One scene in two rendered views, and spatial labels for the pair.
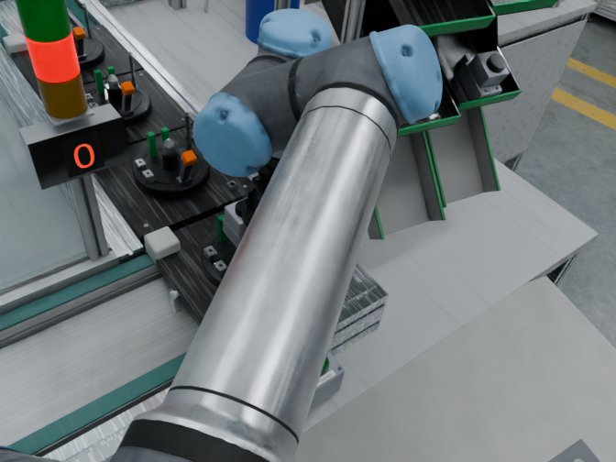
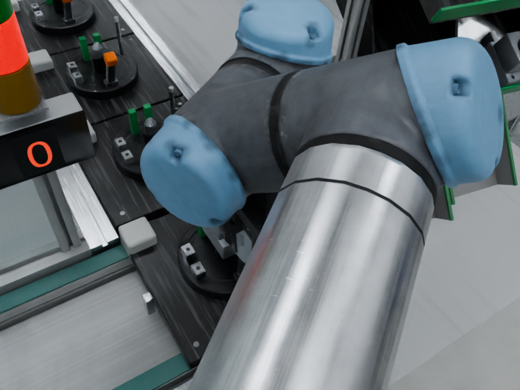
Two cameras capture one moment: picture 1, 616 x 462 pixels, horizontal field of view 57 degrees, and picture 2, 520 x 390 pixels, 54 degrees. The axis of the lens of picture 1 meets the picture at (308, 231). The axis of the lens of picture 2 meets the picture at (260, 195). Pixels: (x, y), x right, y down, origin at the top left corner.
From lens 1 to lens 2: 0.20 m
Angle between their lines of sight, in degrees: 6
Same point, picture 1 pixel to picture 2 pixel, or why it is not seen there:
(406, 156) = not seen: hidden behind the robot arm
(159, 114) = (146, 83)
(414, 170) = not seen: hidden behind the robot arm
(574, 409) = not seen: outside the picture
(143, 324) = (114, 324)
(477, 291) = (482, 294)
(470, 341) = (473, 354)
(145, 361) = (113, 371)
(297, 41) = (287, 40)
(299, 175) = (271, 325)
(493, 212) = (501, 199)
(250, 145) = (214, 196)
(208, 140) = (159, 182)
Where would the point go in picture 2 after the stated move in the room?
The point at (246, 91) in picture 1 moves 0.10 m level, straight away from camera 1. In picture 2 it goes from (211, 116) to (221, 29)
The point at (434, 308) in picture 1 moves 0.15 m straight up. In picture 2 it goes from (434, 312) to (466, 263)
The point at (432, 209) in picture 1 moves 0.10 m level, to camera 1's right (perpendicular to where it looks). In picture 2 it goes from (438, 206) to (502, 217)
